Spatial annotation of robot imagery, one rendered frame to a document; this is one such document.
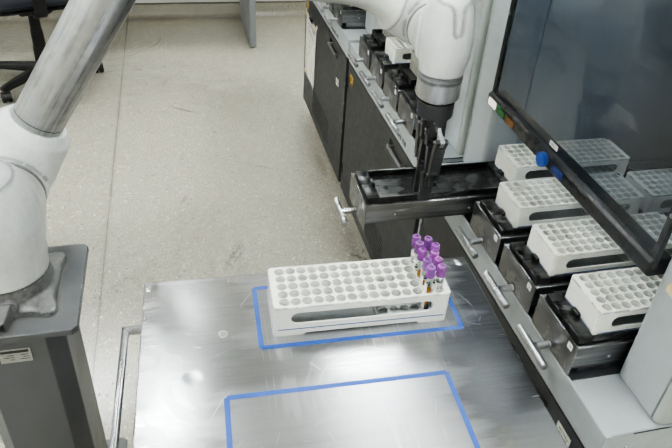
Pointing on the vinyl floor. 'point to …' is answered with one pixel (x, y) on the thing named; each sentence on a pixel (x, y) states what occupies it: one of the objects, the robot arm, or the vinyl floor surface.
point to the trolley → (324, 376)
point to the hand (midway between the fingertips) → (423, 181)
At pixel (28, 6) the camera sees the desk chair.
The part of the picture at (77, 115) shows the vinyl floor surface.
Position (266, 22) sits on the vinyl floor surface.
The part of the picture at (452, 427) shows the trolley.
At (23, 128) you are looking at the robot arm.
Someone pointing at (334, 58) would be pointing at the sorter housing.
